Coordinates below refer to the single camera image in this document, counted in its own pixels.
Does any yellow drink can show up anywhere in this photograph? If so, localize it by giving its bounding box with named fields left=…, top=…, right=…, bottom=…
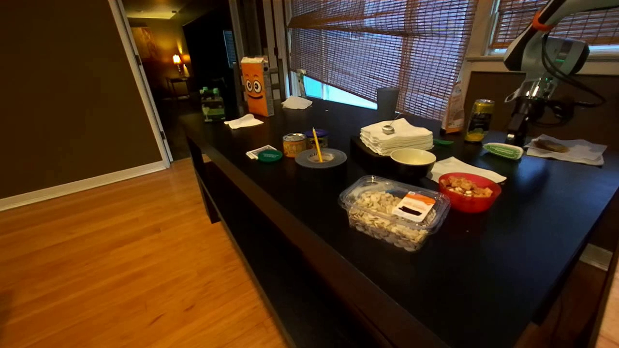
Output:
left=464, top=99, right=496, bottom=144

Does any brown cookie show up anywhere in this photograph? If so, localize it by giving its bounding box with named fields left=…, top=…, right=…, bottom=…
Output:
left=533, top=139, right=570, bottom=154

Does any white and orange carton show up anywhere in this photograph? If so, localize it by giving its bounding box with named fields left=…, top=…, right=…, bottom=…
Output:
left=442, top=82, right=466, bottom=135

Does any white paper towel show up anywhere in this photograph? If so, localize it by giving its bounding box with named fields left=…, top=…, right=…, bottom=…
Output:
left=524, top=133, right=608, bottom=167

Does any flat white napkin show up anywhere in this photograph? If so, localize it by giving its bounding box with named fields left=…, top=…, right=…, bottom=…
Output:
left=427, top=156, right=508, bottom=185

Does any red bowl of snacks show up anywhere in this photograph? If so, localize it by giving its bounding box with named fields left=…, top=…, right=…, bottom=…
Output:
left=438, top=172, right=502, bottom=214

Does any small bamboo window blind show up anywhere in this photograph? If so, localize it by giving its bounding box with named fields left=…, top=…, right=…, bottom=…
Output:
left=489, top=0, right=619, bottom=50

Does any black bowl with cream inside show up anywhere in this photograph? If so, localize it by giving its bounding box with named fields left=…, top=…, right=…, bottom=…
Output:
left=389, top=147, right=438, bottom=183

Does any stack of white napkins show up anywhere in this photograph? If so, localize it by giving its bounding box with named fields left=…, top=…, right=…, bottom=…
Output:
left=359, top=118, right=435, bottom=157

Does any grey cup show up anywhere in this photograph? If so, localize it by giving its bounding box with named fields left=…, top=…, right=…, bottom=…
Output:
left=376, top=87, right=400, bottom=122

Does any small silver spoon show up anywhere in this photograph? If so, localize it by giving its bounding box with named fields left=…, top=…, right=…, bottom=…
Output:
left=382, top=113, right=402, bottom=135

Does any large bamboo window blind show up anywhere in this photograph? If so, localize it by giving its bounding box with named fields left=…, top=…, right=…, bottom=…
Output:
left=287, top=0, right=480, bottom=122

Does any black tray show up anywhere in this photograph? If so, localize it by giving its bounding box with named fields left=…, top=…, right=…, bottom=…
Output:
left=350, top=136, right=393, bottom=170

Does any clear plastic container of nuts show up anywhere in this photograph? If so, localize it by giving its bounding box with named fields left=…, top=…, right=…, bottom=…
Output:
left=338, top=174, right=452, bottom=253

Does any dark can with blue lid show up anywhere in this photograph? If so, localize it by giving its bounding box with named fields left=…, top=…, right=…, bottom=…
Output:
left=306, top=128, right=330, bottom=150

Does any yellow pencil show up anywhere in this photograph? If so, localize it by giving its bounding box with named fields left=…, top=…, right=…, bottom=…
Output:
left=312, top=127, right=324, bottom=163

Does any crumpled white napkin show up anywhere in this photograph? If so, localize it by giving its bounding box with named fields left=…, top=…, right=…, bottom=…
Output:
left=282, top=96, right=313, bottom=110
left=223, top=114, right=265, bottom=130

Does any yellow tin can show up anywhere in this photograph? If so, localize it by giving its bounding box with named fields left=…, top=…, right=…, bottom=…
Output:
left=282, top=133, right=308, bottom=159

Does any orange carton with face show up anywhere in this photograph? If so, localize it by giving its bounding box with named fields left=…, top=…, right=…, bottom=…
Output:
left=240, top=56, right=275, bottom=117

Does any playing card packet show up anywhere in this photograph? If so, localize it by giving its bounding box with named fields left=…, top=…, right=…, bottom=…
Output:
left=246, top=145, right=277, bottom=160

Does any green bottle pack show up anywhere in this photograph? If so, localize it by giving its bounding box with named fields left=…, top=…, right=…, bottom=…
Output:
left=200, top=87, right=226, bottom=122

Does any dark side table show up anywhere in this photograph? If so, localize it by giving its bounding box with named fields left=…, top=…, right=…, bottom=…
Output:
left=166, top=75, right=192, bottom=100

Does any grey duct tape roll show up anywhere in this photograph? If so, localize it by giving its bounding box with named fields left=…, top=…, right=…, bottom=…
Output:
left=295, top=147, right=348, bottom=169

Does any white door frame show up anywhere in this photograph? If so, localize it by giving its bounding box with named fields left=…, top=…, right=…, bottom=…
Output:
left=107, top=0, right=174, bottom=169

